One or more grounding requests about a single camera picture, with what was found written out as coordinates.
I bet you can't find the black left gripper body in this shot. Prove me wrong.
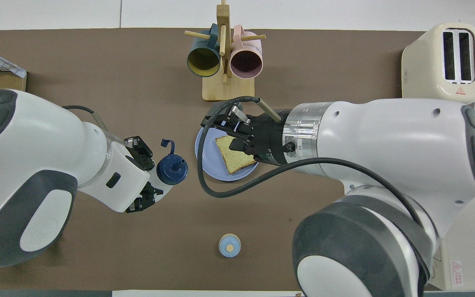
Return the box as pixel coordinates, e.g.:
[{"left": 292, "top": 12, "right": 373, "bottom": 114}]
[{"left": 127, "top": 155, "right": 147, "bottom": 174}]

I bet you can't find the dark teal mug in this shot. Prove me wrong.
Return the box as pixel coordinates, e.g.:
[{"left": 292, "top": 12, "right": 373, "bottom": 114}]
[{"left": 186, "top": 23, "right": 221, "bottom": 78}]

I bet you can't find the blue dinner plate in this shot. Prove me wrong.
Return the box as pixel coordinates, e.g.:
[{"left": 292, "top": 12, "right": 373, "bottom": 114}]
[{"left": 195, "top": 126, "right": 260, "bottom": 182}]

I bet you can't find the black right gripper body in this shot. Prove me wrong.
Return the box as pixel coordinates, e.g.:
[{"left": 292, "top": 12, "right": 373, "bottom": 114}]
[{"left": 249, "top": 111, "right": 294, "bottom": 167}]

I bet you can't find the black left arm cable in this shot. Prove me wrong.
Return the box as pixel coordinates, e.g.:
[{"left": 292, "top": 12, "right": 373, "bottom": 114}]
[{"left": 61, "top": 105, "right": 108, "bottom": 133}]

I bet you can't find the pink ribbed mug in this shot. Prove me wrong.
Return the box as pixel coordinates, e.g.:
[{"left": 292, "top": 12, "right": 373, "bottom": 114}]
[{"left": 229, "top": 24, "right": 263, "bottom": 80}]

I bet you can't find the brown table mat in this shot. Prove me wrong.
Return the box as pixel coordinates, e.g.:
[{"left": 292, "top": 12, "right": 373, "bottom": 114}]
[{"left": 0, "top": 28, "right": 475, "bottom": 292}]

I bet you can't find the white checked cloth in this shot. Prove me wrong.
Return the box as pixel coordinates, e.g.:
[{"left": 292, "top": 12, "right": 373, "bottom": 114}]
[{"left": 0, "top": 44, "right": 27, "bottom": 78}]

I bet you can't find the cream two-slot toaster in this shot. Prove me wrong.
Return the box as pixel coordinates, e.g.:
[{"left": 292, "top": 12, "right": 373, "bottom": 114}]
[{"left": 401, "top": 22, "right": 475, "bottom": 104}]

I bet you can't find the squeeze bottle with navy cap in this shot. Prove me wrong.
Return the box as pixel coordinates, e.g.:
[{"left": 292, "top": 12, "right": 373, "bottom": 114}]
[{"left": 141, "top": 139, "right": 189, "bottom": 203}]

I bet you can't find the small blue wooden knob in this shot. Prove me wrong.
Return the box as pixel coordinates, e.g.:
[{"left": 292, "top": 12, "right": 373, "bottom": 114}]
[{"left": 219, "top": 233, "right": 242, "bottom": 258}]

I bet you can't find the white toaster oven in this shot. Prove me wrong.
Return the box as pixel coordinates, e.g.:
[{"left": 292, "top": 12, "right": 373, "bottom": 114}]
[{"left": 427, "top": 130, "right": 475, "bottom": 291}]

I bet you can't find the wooden mug tree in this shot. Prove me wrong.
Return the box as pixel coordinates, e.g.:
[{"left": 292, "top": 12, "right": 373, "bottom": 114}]
[{"left": 184, "top": 0, "right": 266, "bottom": 102}]

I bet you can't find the wooden shelf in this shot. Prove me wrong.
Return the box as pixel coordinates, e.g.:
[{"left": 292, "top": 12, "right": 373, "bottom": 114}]
[{"left": 0, "top": 54, "right": 28, "bottom": 94}]

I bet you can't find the toasted bread slice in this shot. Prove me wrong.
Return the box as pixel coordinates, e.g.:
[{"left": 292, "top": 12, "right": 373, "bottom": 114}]
[{"left": 215, "top": 135, "right": 259, "bottom": 175}]

